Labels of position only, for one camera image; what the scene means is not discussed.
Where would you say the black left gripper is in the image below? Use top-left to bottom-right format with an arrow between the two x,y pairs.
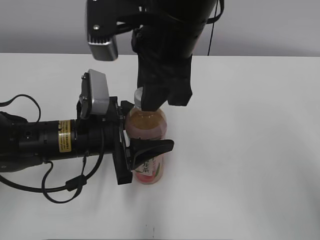
76,96 -> 175,185

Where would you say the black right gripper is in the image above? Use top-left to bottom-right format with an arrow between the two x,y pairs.
131,25 -> 193,111

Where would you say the peach oolong tea bottle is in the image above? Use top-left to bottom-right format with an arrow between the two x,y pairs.
125,103 -> 167,185

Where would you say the white bottle cap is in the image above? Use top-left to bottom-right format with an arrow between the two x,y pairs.
134,87 -> 143,108

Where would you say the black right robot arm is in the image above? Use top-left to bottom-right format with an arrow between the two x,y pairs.
131,0 -> 217,112

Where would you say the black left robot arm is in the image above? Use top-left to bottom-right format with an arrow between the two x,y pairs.
0,96 -> 174,185

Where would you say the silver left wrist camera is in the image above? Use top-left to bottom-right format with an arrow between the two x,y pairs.
77,69 -> 110,120

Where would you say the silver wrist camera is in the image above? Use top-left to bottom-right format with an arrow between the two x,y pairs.
84,0 -> 142,62
77,69 -> 110,120

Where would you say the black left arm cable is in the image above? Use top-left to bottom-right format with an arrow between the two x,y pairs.
0,94 -> 106,204

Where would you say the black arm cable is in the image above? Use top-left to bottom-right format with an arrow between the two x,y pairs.
0,94 -> 106,204
206,0 -> 225,57

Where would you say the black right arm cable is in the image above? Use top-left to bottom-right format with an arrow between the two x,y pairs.
206,0 -> 225,57

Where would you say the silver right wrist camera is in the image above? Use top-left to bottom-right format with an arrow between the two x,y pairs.
84,0 -> 142,62

